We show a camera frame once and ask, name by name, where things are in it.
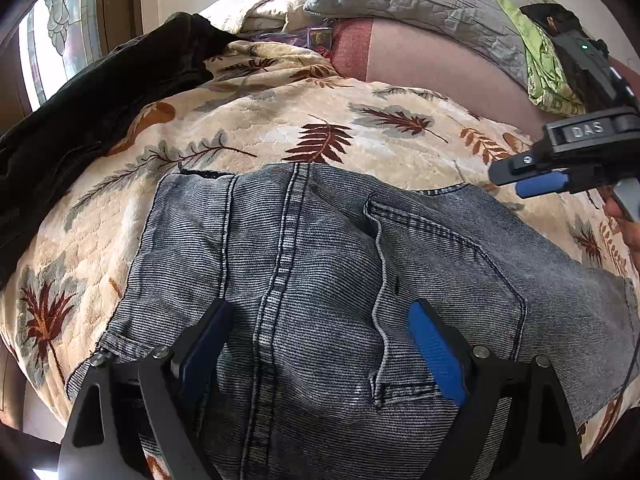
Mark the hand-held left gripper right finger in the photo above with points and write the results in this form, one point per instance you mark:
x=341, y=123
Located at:
x=435, y=350

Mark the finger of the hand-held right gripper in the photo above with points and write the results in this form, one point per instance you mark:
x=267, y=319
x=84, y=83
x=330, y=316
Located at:
x=515, y=167
x=542, y=185

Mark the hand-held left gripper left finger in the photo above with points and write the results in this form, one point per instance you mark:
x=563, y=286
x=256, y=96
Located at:
x=201, y=355

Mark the grey-blue denim pants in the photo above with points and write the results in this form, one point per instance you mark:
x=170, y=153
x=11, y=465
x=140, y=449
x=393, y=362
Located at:
x=310, y=260

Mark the person's right hand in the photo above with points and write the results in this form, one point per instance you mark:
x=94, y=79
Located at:
x=631, y=240

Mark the green patterned cloth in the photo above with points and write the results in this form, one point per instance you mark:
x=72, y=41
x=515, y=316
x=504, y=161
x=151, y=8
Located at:
x=545, y=75

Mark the black garment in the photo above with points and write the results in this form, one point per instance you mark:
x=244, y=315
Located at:
x=537, y=15

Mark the pink bed sheet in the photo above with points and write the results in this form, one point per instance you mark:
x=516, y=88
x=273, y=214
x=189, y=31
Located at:
x=425, y=60

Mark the grey quilted bedspread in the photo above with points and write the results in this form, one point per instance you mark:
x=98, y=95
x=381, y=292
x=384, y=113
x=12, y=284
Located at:
x=425, y=0

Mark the cream leaf print blanket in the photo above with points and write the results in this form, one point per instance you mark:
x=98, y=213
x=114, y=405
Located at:
x=250, y=120

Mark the dark velvet cloth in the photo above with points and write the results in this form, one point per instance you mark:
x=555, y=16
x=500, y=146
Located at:
x=100, y=85

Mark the cream pillow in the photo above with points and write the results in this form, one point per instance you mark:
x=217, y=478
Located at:
x=270, y=10

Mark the patterned glass window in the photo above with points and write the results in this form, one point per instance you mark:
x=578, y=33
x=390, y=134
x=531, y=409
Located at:
x=55, y=25

